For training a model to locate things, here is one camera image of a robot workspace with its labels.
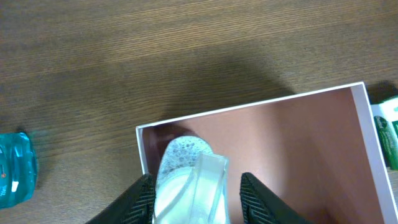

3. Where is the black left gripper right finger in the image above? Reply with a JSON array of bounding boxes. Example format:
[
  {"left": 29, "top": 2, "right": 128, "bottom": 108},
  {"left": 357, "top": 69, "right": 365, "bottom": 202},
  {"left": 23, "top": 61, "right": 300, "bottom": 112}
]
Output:
[{"left": 239, "top": 172, "right": 311, "bottom": 224}]

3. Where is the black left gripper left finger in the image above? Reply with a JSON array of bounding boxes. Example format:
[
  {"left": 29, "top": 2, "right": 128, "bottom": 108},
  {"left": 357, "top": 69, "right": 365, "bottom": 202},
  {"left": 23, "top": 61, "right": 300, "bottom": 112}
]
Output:
[{"left": 87, "top": 174, "right": 155, "bottom": 224}]

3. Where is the clear foam soap pump bottle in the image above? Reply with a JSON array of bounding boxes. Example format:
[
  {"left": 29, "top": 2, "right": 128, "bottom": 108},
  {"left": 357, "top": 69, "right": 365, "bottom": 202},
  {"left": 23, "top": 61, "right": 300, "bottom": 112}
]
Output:
[{"left": 153, "top": 136, "right": 230, "bottom": 224}]

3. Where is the teal mouthwash bottle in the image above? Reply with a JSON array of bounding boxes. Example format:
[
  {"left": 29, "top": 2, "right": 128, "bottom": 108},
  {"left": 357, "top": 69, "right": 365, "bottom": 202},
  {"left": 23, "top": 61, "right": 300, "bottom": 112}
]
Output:
[{"left": 1, "top": 132, "right": 38, "bottom": 209}]

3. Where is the green soap bar pack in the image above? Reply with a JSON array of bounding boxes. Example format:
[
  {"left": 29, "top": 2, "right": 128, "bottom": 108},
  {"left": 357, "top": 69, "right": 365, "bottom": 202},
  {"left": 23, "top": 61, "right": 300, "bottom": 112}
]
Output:
[{"left": 371, "top": 96, "right": 398, "bottom": 170}]

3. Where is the white open cardboard box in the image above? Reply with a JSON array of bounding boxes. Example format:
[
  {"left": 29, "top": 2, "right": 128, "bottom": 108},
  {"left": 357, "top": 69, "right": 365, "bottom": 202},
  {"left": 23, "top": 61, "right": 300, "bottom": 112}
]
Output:
[{"left": 136, "top": 82, "right": 397, "bottom": 223}]

